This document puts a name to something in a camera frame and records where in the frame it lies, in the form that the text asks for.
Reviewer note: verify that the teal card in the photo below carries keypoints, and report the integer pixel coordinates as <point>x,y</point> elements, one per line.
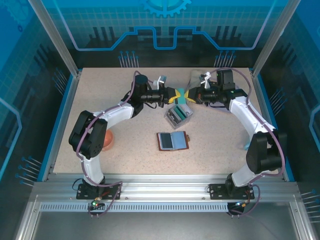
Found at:
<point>182,98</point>
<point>180,112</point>

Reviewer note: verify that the brown leather card holder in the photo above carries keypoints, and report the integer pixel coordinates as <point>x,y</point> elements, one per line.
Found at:
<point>178,140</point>

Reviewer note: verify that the white card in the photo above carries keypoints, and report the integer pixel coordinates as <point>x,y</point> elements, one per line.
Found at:
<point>188,111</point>

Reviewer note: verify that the beige cloth napkin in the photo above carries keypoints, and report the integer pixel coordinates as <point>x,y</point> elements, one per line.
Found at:
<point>195,77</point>

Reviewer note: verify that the light blue cup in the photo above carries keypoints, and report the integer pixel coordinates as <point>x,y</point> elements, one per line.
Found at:
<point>246,147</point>

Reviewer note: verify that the small circuit board green LED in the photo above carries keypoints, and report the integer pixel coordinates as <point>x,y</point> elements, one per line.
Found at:
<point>95,203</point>
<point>241,204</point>

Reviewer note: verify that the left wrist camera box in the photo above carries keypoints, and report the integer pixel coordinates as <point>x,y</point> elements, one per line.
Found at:
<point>162,80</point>

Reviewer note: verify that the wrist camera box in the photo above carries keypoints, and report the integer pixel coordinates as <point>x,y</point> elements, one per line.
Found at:
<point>205,77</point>
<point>162,80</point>

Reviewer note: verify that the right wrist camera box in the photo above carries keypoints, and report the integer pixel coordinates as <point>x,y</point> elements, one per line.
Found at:
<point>205,77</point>

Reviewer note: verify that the aluminium side rail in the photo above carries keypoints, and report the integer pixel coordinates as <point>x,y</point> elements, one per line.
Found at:
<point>260,95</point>
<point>63,125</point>

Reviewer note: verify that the aluminium frame post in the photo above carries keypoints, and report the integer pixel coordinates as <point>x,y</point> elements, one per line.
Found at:
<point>272,42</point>
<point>57,42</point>

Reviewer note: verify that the aluminium mounting rail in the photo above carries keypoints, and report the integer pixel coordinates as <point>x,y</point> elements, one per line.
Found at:
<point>162,185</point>

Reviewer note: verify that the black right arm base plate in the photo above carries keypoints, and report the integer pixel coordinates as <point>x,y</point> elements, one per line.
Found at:
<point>217,191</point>

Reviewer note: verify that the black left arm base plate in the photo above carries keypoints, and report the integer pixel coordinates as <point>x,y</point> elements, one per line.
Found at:
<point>85,192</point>

